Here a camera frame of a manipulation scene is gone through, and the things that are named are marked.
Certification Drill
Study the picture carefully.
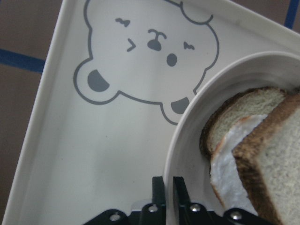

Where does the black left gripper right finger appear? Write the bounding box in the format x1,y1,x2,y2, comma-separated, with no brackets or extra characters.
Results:
173,176,191,210

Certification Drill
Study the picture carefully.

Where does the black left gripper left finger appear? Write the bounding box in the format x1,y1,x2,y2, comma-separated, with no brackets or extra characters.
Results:
152,176,166,207

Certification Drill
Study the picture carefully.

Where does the cream round plate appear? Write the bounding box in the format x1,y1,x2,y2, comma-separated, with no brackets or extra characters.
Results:
164,51,300,225

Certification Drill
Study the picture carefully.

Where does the bread slice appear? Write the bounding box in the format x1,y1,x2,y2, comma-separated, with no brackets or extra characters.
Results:
232,94,300,225
199,87,288,159

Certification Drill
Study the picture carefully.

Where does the fried egg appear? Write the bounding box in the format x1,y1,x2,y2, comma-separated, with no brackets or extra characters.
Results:
210,114,267,214

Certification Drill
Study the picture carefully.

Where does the cream bear serving tray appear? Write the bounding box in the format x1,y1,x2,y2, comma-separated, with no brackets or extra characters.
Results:
3,0,300,225

